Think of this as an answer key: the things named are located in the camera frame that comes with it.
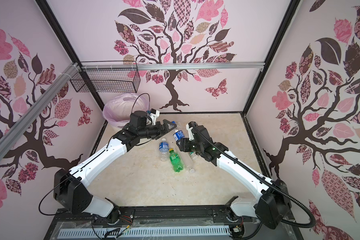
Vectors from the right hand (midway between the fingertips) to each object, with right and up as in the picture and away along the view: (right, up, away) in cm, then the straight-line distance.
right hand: (181, 140), depth 77 cm
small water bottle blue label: (-12, -7, +18) cm, 22 cm away
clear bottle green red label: (+8, -11, +15) cm, 20 cm away
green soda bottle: (-3, -15, +10) cm, 18 cm away
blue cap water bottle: (-1, +3, -2) cm, 4 cm away
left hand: (-4, +5, -2) cm, 7 cm away
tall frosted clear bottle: (+4, -16, +14) cm, 22 cm away
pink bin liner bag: (-41, +19, +17) cm, 49 cm away
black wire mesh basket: (-48, +40, +17) cm, 65 cm away
